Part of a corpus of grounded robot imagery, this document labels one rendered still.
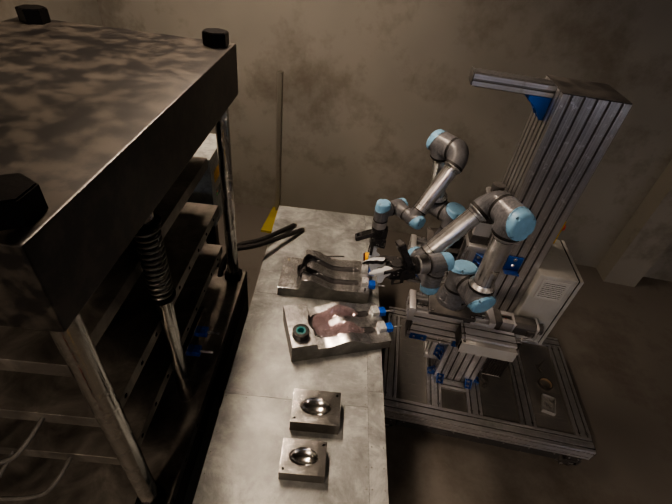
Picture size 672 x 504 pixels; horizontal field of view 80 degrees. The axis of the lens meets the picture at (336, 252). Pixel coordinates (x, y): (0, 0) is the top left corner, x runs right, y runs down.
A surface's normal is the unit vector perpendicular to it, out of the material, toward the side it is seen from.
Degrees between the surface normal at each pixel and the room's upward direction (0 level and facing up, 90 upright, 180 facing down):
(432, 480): 0
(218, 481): 0
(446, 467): 0
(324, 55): 90
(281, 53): 90
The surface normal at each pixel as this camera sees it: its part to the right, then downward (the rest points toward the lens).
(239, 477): 0.11, -0.77
